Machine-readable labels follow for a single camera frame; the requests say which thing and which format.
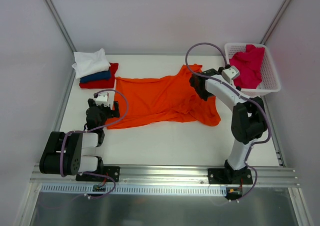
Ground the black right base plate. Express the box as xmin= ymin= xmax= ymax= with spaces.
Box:
xmin=207 ymin=168 xmax=253 ymax=185

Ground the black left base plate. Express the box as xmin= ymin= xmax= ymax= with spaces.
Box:
xmin=75 ymin=166 xmax=121 ymax=182

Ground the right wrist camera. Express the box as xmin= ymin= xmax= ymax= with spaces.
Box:
xmin=218 ymin=65 xmax=240 ymax=84

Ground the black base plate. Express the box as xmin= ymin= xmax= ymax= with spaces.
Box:
xmin=207 ymin=168 xmax=253 ymax=185
xmin=75 ymin=166 xmax=121 ymax=182

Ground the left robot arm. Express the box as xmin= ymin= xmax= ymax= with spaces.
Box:
xmin=39 ymin=99 xmax=120 ymax=181

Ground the magenta crumpled t-shirt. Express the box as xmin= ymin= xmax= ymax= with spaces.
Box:
xmin=229 ymin=45 xmax=265 ymax=89

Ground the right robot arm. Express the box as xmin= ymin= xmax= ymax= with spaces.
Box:
xmin=189 ymin=69 xmax=269 ymax=184

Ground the aluminium mounting rail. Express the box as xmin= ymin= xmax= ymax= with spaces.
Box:
xmin=29 ymin=162 xmax=300 ymax=188

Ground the orange t-shirt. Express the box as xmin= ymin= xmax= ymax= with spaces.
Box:
xmin=107 ymin=64 xmax=221 ymax=129

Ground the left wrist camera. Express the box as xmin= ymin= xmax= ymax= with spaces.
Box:
xmin=93 ymin=92 xmax=110 ymax=107

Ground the blue folded t-shirt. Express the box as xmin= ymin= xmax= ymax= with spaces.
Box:
xmin=80 ymin=71 xmax=111 ymax=83

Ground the white folded t-shirt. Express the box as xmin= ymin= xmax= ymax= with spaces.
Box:
xmin=72 ymin=48 xmax=110 ymax=79

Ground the white plastic basket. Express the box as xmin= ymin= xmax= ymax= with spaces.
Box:
xmin=224 ymin=43 xmax=281 ymax=97

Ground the red folded t-shirt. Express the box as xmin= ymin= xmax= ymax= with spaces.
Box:
xmin=79 ymin=63 xmax=119 ymax=89

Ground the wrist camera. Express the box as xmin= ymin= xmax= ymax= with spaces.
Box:
xmin=93 ymin=92 xmax=110 ymax=107
xmin=218 ymin=65 xmax=240 ymax=84

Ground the white slotted cable duct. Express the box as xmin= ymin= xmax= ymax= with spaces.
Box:
xmin=40 ymin=183 xmax=227 ymax=197

